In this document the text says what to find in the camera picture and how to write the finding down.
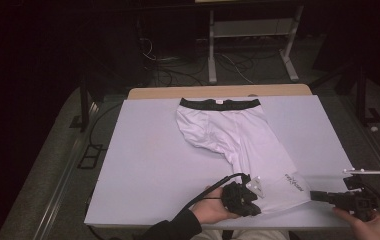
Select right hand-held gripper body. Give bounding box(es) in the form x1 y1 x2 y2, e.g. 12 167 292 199
327 168 380 222

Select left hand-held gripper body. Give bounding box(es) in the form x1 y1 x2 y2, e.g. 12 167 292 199
220 173 266 218

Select white shorts with black waistband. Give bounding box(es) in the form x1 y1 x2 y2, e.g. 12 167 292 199
175 97 313 215

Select person's left hand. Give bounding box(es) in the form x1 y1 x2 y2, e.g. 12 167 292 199
190 185 242 225

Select person's right hand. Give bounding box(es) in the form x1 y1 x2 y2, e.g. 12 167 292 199
332 206 380 240

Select person's legs in beige trousers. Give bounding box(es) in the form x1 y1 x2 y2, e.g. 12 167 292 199
191 228 291 240

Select black metal stand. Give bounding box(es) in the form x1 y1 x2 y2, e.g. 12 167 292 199
69 78 107 132
311 61 380 127

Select white board table cover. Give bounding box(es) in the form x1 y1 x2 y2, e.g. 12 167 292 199
83 94 357 230

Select white metal stand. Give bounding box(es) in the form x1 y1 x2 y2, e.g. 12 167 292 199
207 4 305 85

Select metal floor rail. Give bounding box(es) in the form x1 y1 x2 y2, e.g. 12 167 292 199
339 94 380 198
32 99 101 240

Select tangle of floor cables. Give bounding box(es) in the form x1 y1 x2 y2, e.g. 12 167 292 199
139 36 281 88

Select black floor cable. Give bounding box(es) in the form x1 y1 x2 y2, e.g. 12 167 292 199
88 101 124 151

